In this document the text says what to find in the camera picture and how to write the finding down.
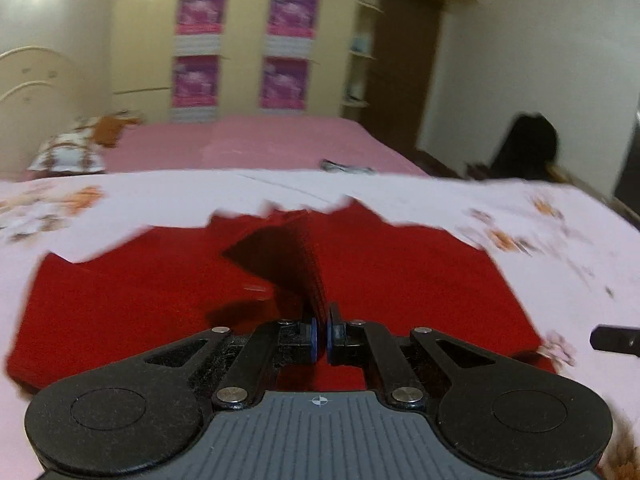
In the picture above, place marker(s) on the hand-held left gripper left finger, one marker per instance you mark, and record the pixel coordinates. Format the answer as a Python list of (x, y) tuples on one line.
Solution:
[(312, 340)]

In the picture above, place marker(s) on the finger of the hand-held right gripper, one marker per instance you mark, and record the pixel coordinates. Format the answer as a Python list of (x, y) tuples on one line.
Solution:
[(616, 340)]

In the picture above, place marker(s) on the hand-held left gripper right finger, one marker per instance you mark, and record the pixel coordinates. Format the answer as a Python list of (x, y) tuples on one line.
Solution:
[(331, 336)]

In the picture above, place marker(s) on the red knit garment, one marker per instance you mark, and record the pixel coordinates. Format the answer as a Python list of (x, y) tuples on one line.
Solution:
[(150, 300)]

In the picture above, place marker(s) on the white floral bed sheet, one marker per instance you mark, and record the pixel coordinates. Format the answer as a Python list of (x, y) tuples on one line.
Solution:
[(425, 200)]

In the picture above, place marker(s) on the small dark flat object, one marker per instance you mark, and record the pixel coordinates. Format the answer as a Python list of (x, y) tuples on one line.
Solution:
[(345, 166)]

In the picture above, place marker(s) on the dark furniture panel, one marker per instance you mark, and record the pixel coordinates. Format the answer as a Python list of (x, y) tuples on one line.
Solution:
[(631, 160)]

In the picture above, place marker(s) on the pink bed cover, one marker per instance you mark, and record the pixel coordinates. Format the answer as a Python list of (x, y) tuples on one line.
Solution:
[(280, 142)]

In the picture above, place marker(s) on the black bag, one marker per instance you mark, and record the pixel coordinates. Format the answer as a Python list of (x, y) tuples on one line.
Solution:
[(527, 145)]

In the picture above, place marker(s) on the brown wooden door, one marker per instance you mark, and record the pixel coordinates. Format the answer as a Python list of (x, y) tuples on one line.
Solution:
[(400, 70)]

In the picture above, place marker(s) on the orange cushion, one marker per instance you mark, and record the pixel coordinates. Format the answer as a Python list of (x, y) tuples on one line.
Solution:
[(112, 130)]

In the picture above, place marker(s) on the cream corner shelf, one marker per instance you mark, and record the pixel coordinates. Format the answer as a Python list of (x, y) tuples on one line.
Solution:
[(362, 45)]

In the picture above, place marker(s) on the brown patterned white pillow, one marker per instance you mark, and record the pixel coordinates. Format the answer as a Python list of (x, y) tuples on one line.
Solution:
[(65, 152)]

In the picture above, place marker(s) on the cream wardrobe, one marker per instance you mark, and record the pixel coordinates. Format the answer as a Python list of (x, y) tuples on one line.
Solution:
[(245, 35)]

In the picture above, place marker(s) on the cream arched headboard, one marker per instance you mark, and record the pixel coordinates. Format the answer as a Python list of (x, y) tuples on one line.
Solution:
[(30, 85)]

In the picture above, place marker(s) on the purple wall poster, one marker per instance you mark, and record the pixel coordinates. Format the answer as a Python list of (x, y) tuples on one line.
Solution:
[(200, 10), (293, 12), (196, 82), (284, 84)]

